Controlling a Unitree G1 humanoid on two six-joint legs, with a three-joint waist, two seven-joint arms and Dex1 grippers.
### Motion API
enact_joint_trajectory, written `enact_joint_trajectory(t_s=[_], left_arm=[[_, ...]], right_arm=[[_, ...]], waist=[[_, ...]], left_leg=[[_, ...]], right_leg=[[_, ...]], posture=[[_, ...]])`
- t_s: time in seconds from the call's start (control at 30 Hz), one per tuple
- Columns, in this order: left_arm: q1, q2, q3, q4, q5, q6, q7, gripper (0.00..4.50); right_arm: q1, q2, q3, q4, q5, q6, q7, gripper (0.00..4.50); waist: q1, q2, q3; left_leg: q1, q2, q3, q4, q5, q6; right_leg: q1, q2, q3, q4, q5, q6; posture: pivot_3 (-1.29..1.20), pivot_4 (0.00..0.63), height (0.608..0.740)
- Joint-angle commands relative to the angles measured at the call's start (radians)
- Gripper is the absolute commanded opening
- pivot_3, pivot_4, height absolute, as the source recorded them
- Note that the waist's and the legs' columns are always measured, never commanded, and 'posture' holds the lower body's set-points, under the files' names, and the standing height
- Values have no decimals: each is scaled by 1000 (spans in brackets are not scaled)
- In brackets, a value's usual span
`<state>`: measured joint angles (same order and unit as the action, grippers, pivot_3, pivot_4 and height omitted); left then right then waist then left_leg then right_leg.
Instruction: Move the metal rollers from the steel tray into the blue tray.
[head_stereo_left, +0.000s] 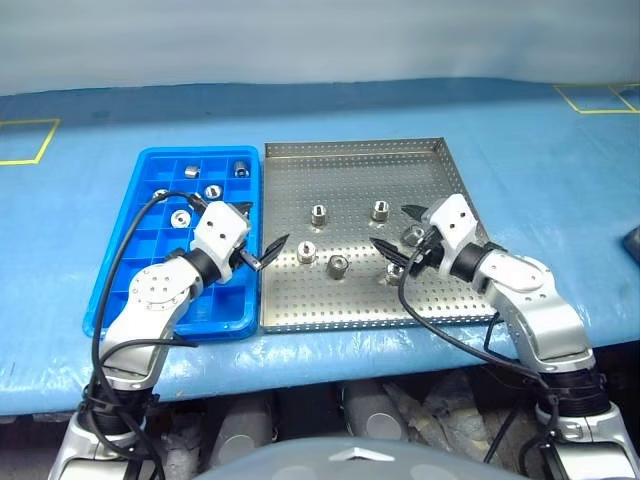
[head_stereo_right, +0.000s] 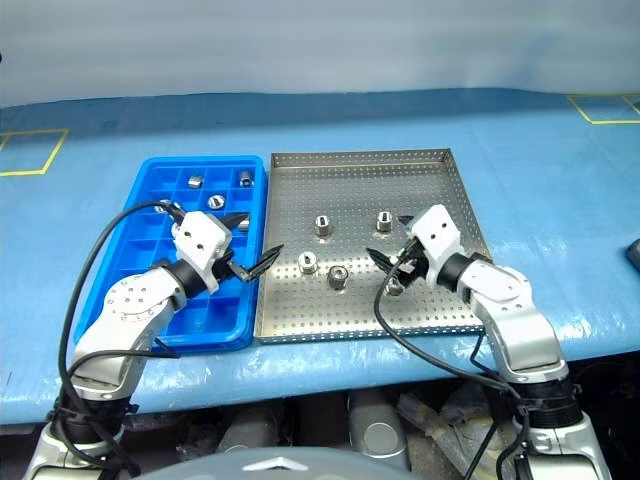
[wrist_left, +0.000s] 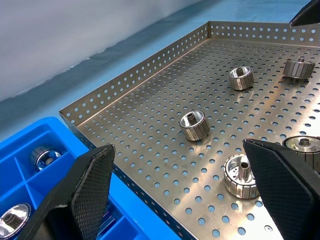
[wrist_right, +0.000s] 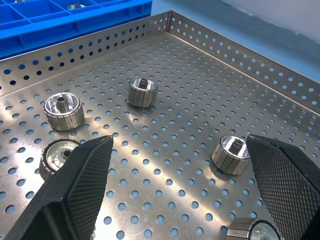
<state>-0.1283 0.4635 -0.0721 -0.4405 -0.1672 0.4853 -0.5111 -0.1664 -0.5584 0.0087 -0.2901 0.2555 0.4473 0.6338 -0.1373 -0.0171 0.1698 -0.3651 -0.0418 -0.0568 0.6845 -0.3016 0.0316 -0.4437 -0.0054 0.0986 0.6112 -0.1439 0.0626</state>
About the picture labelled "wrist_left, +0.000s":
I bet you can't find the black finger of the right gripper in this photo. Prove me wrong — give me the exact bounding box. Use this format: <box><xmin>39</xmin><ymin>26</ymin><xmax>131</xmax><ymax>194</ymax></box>
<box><xmin>289</xmin><ymin>0</ymin><xmax>320</xmax><ymax>28</ymax></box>

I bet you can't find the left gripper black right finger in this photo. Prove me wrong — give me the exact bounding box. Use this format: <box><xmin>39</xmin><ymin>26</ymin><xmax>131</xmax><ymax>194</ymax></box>
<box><xmin>242</xmin><ymin>138</ymin><xmax>320</xmax><ymax>240</ymax></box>

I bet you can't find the perforated metal tray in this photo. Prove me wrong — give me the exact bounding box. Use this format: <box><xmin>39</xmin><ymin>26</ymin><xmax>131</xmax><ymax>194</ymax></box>
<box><xmin>58</xmin><ymin>20</ymin><xmax>320</xmax><ymax>240</ymax></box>

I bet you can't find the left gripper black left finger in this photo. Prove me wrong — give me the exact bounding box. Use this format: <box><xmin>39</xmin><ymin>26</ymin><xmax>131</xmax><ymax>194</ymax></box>
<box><xmin>17</xmin><ymin>143</ymin><xmax>116</xmax><ymax>240</ymax></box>

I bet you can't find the blue plastic compartment bin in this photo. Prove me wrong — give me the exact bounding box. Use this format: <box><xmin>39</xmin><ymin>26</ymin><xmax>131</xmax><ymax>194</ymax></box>
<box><xmin>0</xmin><ymin>116</ymin><xmax>181</xmax><ymax>240</ymax></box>

